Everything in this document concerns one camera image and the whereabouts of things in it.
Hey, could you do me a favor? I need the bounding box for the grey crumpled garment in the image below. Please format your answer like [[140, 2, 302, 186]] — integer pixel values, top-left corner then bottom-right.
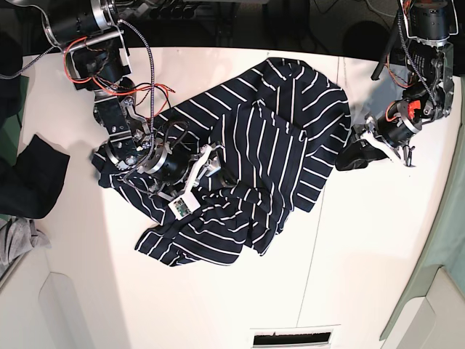
[[1, 217, 51, 267]]

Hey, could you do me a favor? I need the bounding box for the navy white striped t-shirt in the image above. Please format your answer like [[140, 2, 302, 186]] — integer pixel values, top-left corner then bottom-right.
[[92, 57, 351, 267]]

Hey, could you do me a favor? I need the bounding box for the black round floor object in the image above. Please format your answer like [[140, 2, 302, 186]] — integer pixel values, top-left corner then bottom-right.
[[342, 21, 389, 61]]

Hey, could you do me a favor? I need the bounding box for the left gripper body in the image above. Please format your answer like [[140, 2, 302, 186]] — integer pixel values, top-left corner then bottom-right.
[[354, 101, 422, 167]]

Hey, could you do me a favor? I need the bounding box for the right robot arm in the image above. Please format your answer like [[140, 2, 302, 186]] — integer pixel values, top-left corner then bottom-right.
[[40, 1, 234, 201]]

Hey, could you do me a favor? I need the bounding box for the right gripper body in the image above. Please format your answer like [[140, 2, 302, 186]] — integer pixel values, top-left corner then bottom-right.
[[139, 143, 222, 200]]

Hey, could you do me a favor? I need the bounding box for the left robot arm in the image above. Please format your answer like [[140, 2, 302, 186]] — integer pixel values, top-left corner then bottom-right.
[[335, 1, 458, 171]]

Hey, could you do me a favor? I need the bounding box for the white table vent slot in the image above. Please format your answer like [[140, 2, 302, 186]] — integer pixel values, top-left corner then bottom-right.
[[251, 324, 340, 349]]

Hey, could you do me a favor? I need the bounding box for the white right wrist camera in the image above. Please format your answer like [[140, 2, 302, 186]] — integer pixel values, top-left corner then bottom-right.
[[168, 192, 201, 220]]

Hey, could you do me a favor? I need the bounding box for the dark navy folded garment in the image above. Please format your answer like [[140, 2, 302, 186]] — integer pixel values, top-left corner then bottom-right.
[[1, 135, 70, 219]]

